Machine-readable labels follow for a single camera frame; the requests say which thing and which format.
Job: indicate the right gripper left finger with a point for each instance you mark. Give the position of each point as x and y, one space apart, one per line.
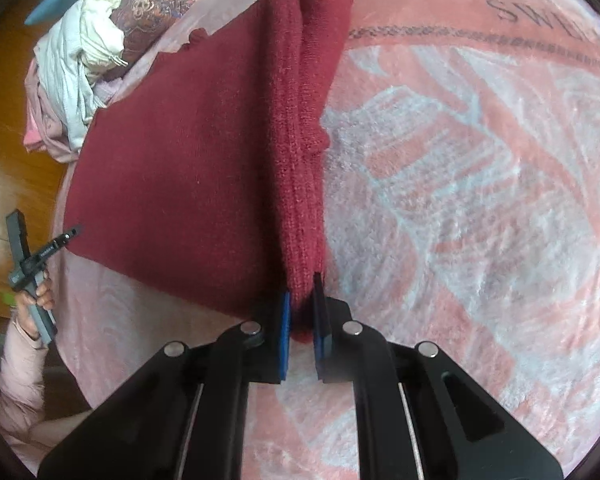
182 414

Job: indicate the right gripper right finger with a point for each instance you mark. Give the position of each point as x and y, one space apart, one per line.
419 415

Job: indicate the person left hand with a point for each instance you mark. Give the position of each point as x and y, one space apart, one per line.
43 298

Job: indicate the pink sweet dreams bed blanket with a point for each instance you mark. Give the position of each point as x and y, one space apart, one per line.
462 192

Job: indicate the pink sleeved left forearm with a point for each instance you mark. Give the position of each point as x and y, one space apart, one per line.
22 416

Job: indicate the dark red knit sweater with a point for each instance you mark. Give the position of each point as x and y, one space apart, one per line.
206 182

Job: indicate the white crumpled garment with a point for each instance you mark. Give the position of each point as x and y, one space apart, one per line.
78 50

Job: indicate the pale pink crumpled garment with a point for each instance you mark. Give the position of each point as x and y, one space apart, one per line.
44 131

